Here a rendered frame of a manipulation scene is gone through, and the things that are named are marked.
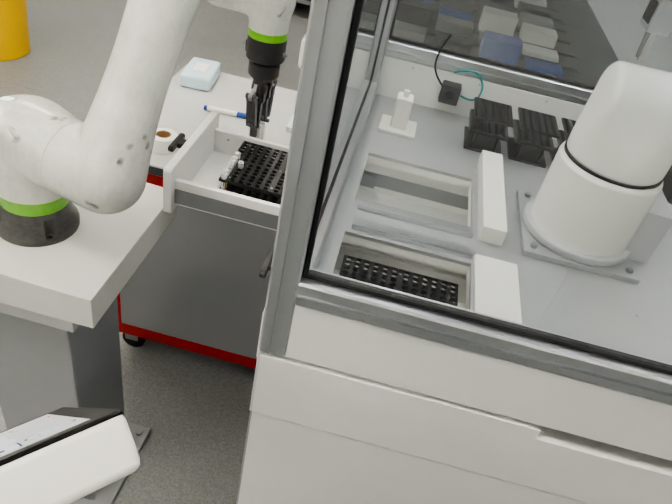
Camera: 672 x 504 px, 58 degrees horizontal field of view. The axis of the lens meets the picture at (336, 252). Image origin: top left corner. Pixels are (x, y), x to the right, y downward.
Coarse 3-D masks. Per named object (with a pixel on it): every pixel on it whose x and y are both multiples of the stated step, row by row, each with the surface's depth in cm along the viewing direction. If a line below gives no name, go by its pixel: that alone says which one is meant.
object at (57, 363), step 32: (0, 320) 120; (32, 320) 112; (64, 320) 110; (0, 352) 127; (32, 352) 124; (64, 352) 122; (96, 352) 135; (0, 384) 134; (32, 384) 131; (64, 384) 129; (96, 384) 140; (32, 416) 139
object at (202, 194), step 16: (224, 144) 145; (240, 144) 144; (272, 144) 143; (208, 160) 143; (224, 160) 145; (208, 176) 138; (176, 192) 126; (192, 192) 126; (208, 192) 125; (224, 192) 124; (192, 208) 128; (208, 208) 127; (224, 208) 126; (240, 208) 125; (256, 208) 125; (272, 208) 124; (256, 224) 127; (272, 224) 126
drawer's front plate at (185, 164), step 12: (204, 120) 139; (216, 120) 143; (204, 132) 136; (192, 144) 130; (204, 144) 138; (180, 156) 126; (192, 156) 132; (204, 156) 141; (168, 168) 122; (180, 168) 126; (192, 168) 134; (168, 180) 123; (168, 192) 124; (168, 204) 126
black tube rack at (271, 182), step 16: (256, 144) 140; (240, 160) 134; (256, 160) 135; (272, 160) 137; (240, 176) 129; (256, 176) 130; (272, 176) 137; (240, 192) 130; (256, 192) 131; (272, 192) 127
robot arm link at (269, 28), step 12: (240, 0) 133; (252, 0) 132; (264, 0) 130; (276, 0) 130; (288, 0) 132; (240, 12) 138; (252, 12) 134; (264, 12) 132; (276, 12) 132; (288, 12) 134; (252, 24) 136; (264, 24) 134; (276, 24) 134; (288, 24) 137; (252, 36) 137; (264, 36) 136; (276, 36) 136
